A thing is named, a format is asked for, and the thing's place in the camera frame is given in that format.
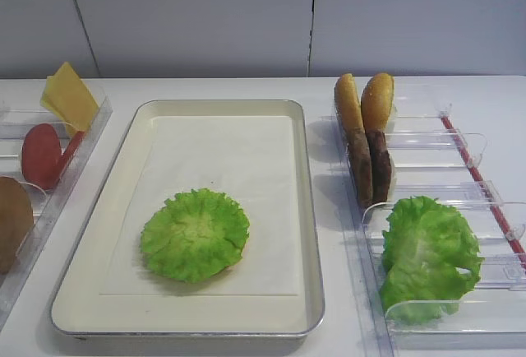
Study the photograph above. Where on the red tomato slice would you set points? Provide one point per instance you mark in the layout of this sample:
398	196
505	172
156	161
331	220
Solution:
67	155
40	154

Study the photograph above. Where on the green lettuce leaf on tray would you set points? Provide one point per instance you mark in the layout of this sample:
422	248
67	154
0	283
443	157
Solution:
194	236

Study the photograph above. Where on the right brown meat patty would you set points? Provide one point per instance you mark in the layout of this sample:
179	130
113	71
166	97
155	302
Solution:
381	168

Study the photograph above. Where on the green lettuce leaves in rack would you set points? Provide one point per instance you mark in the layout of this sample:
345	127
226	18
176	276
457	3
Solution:
430	261

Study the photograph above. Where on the yellow cheese slices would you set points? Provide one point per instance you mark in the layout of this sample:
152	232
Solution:
67	96

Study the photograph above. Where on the white parchment paper sheet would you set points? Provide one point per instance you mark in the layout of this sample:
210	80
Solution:
251	159

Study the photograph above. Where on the left bun half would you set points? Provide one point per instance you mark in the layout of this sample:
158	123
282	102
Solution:
347	103

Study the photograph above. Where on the red rod of right rack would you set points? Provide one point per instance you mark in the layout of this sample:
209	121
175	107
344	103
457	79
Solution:
495	209

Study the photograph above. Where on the clear acrylic right rack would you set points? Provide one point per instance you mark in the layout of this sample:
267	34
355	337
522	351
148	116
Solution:
425	162

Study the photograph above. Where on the clear acrylic rack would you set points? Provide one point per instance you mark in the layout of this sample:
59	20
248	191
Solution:
425	162
47	205

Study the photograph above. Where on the cream metal baking tray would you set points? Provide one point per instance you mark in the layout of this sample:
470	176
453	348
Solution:
80	308

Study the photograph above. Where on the clear acrylic left rack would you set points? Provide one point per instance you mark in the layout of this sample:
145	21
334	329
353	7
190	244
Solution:
47	205

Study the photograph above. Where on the brown bun in left rack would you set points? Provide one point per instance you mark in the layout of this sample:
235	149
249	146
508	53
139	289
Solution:
16	220

